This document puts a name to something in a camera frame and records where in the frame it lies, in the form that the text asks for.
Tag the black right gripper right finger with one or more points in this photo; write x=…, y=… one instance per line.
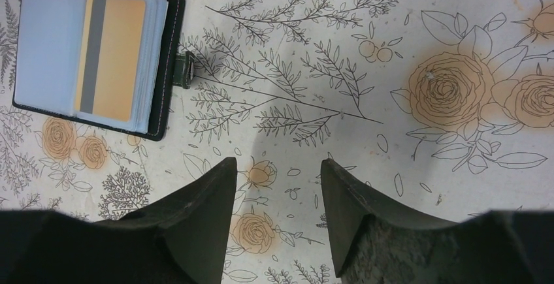
x=376, y=239

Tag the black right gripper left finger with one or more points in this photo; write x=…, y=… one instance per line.
x=181, y=238

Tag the gold magnetic stripe card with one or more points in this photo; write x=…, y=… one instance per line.
x=109, y=58

